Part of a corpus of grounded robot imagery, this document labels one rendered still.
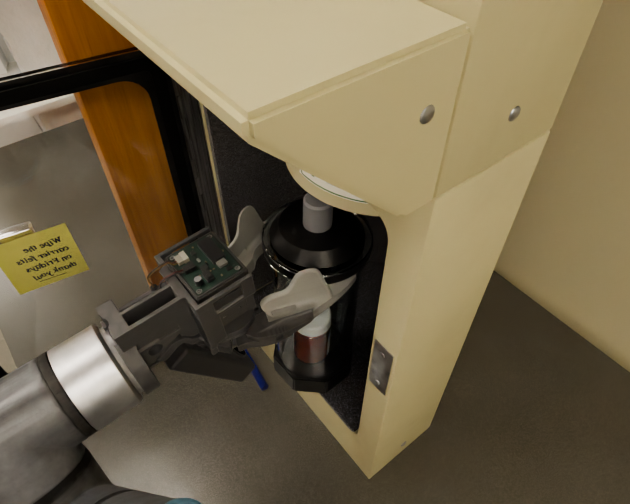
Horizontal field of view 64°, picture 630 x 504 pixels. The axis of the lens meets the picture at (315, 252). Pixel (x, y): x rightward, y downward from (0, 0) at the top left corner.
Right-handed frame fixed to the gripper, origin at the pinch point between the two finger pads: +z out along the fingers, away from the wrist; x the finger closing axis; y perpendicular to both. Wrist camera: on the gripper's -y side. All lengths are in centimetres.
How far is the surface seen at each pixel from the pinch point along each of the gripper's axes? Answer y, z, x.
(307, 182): 9.7, -0.3, -0.3
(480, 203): 15.0, 3.6, -14.2
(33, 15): -15, 2, 114
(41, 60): -25, -1, 114
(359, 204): 9.7, 1.3, -5.1
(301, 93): 28.8, -9.5, -13.9
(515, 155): 17.5, 6.1, -14.2
